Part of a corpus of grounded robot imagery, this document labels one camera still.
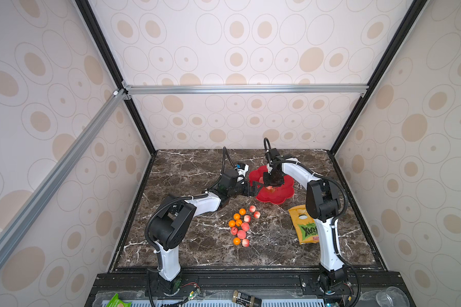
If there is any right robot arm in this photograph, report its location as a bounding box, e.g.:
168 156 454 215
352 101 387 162
263 138 351 295

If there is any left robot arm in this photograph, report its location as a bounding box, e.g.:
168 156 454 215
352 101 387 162
144 148 264 282

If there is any red flower-shaped fruit bowl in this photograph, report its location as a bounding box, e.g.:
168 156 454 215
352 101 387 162
248 166 295 205

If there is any yellow snack bag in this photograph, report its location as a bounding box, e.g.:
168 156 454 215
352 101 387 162
288 205 320 244

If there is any dark glass bottle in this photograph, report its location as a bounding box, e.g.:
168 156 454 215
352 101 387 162
232 290 262 307

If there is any clear plastic cup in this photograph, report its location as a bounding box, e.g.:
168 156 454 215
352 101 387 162
375 287 410 307

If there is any green packet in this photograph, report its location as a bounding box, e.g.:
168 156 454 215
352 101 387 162
106 294 132 307

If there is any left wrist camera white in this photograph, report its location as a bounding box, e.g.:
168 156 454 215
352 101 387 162
235 162 249 182

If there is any horizontal aluminium frame bar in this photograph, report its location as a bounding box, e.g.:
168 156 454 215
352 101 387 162
125 84 369 95

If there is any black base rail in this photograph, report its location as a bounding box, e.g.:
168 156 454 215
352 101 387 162
84 268 415 306

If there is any diagonal aluminium frame bar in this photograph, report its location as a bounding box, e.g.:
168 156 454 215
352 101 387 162
0 88 127 269

